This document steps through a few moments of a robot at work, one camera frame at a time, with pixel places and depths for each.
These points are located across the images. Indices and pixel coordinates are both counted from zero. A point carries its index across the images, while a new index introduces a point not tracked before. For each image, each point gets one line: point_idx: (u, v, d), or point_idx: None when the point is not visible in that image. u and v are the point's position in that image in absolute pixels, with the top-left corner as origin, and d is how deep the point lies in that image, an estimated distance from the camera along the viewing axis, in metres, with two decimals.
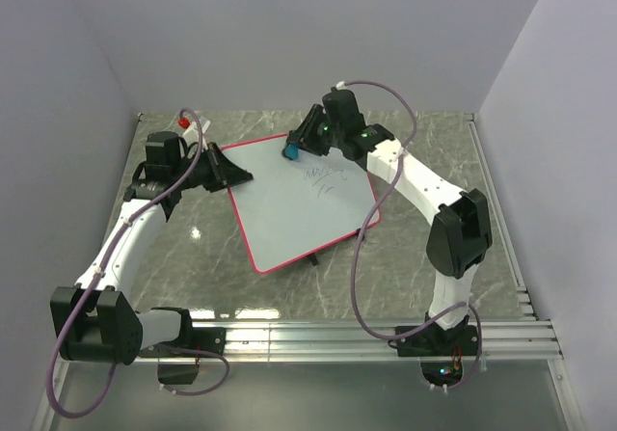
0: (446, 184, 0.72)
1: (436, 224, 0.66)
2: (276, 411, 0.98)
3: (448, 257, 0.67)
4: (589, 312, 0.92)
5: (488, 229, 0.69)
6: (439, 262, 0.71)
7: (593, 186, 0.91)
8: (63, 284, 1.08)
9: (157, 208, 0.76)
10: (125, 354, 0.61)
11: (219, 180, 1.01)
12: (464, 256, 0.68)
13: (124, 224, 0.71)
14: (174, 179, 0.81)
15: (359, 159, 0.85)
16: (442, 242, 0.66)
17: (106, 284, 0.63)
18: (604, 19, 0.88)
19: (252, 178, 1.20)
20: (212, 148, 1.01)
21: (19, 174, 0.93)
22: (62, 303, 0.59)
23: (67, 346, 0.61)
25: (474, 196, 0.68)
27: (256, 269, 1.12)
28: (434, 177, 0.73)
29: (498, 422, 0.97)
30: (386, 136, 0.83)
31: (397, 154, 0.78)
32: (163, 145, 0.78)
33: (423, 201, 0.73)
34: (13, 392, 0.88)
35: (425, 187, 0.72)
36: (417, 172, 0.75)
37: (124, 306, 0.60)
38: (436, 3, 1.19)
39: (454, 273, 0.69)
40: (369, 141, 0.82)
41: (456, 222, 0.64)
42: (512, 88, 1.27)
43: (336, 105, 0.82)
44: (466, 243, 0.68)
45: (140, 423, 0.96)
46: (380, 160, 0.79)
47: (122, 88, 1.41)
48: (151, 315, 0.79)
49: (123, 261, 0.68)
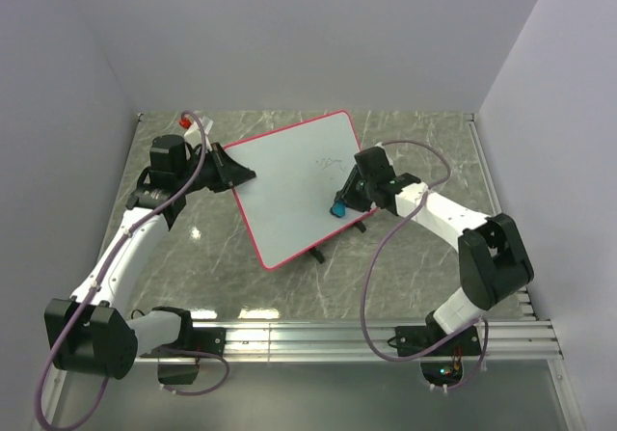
0: (470, 213, 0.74)
1: (463, 251, 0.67)
2: (275, 411, 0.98)
3: (483, 288, 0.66)
4: (589, 312, 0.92)
5: (523, 256, 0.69)
6: (474, 296, 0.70)
7: (593, 186, 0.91)
8: (63, 284, 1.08)
9: (159, 219, 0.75)
10: (117, 368, 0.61)
11: (224, 181, 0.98)
12: (499, 286, 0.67)
13: (123, 234, 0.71)
14: (179, 185, 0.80)
15: (388, 206, 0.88)
16: (472, 270, 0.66)
17: (100, 299, 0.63)
18: (604, 20, 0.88)
19: (254, 177, 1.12)
20: (215, 147, 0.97)
21: (18, 173, 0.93)
22: (55, 315, 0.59)
23: (63, 357, 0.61)
25: (499, 218, 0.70)
27: (265, 266, 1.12)
28: (457, 206, 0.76)
29: (498, 422, 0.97)
30: (413, 181, 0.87)
31: (421, 193, 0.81)
32: (168, 151, 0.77)
33: (448, 229, 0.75)
34: (14, 392, 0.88)
35: (449, 217, 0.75)
36: (442, 204, 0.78)
37: (119, 320, 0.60)
38: (436, 3, 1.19)
39: (490, 305, 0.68)
40: (399, 186, 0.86)
41: (481, 244, 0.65)
42: (511, 89, 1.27)
43: (366, 160, 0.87)
44: (499, 271, 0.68)
45: (140, 423, 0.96)
46: (406, 200, 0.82)
47: (122, 88, 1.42)
48: (151, 322, 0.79)
49: (120, 276, 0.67)
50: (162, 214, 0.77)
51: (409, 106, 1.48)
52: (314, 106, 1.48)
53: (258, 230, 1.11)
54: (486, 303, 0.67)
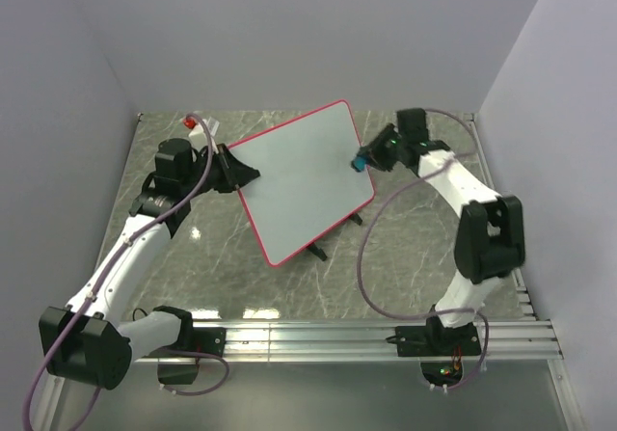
0: (483, 188, 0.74)
1: (464, 219, 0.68)
2: (275, 411, 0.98)
3: (470, 256, 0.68)
4: (589, 312, 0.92)
5: (520, 240, 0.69)
6: (463, 264, 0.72)
7: (594, 184, 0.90)
8: (63, 285, 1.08)
9: (160, 227, 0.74)
10: (108, 378, 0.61)
11: (229, 184, 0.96)
12: (488, 262, 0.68)
13: (123, 243, 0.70)
14: (184, 191, 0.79)
15: (413, 166, 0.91)
16: (466, 237, 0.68)
17: (95, 310, 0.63)
18: (604, 20, 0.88)
19: (259, 175, 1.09)
20: (221, 148, 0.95)
21: (18, 175, 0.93)
22: (50, 324, 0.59)
23: (56, 363, 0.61)
25: (509, 200, 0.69)
27: (270, 262, 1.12)
28: (474, 181, 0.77)
29: (497, 423, 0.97)
30: (442, 148, 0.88)
31: (445, 159, 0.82)
32: (173, 158, 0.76)
33: (457, 198, 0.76)
34: (13, 392, 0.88)
35: (462, 186, 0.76)
36: (461, 175, 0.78)
37: (112, 333, 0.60)
38: (436, 4, 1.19)
39: (474, 278, 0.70)
40: (427, 149, 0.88)
41: (483, 217, 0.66)
42: (511, 87, 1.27)
43: (405, 118, 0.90)
44: (491, 248, 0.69)
45: (139, 423, 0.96)
46: (429, 163, 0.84)
47: (122, 89, 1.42)
48: (151, 325, 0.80)
49: (117, 286, 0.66)
50: (165, 222, 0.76)
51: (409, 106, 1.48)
52: (313, 106, 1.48)
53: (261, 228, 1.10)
54: (471, 273, 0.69)
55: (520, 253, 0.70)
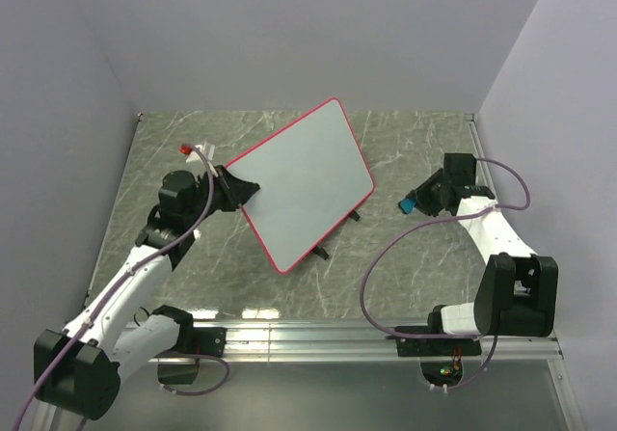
0: (518, 243, 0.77)
1: (491, 270, 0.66)
2: (275, 411, 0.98)
3: (491, 311, 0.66)
4: (588, 313, 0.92)
5: (548, 307, 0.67)
6: (480, 316, 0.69)
7: (594, 186, 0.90)
8: (63, 286, 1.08)
9: (163, 259, 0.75)
10: (93, 409, 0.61)
11: (232, 203, 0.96)
12: (507, 319, 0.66)
13: (126, 272, 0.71)
14: (189, 223, 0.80)
15: (452, 206, 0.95)
16: (490, 289, 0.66)
17: (91, 337, 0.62)
18: (605, 23, 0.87)
19: (257, 188, 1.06)
20: (220, 170, 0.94)
21: (18, 176, 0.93)
22: (45, 347, 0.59)
23: (44, 388, 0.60)
25: (545, 260, 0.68)
27: (279, 269, 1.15)
28: (512, 233, 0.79)
29: (496, 423, 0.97)
30: (486, 194, 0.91)
31: (486, 204, 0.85)
32: (177, 194, 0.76)
33: (491, 247, 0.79)
34: (14, 392, 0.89)
35: (496, 237, 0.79)
36: (496, 227, 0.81)
37: (103, 362, 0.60)
38: (435, 4, 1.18)
39: (490, 332, 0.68)
40: (469, 192, 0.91)
41: (512, 271, 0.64)
42: (511, 88, 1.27)
43: (451, 160, 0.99)
44: (513, 308, 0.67)
45: (140, 422, 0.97)
46: (469, 206, 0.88)
47: (122, 90, 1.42)
48: (150, 334, 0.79)
49: (115, 314, 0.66)
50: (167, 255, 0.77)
51: (409, 106, 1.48)
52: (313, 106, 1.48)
53: (265, 232, 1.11)
54: (488, 328, 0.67)
55: (547, 318, 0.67)
